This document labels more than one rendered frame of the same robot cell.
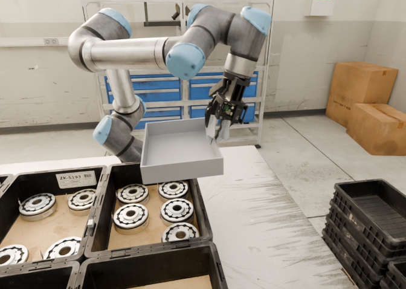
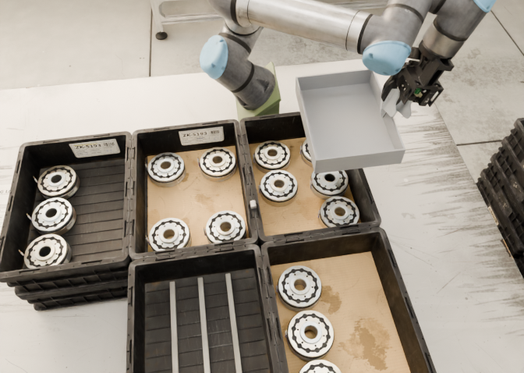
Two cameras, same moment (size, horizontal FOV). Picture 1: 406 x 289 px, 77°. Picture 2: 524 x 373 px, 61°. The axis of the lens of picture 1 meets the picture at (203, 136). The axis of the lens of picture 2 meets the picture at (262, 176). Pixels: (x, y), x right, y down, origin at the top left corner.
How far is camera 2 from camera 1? 0.50 m
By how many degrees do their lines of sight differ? 28
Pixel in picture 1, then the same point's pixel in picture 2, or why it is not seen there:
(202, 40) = (412, 31)
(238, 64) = (444, 45)
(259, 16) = not seen: outside the picture
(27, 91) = not seen: outside the picture
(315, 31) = not seen: outside the picture
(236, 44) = (447, 21)
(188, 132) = (348, 87)
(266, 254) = (421, 222)
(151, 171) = (327, 163)
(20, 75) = not seen: outside the picture
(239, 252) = (391, 218)
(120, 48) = (295, 18)
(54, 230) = (196, 198)
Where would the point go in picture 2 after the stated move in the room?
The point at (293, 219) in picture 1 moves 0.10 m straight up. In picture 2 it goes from (455, 179) to (467, 160)
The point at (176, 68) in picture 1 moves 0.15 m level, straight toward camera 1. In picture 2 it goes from (376, 66) to (396, 126)
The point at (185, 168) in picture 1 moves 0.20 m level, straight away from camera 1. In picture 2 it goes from (362, 159) to (347, 96)
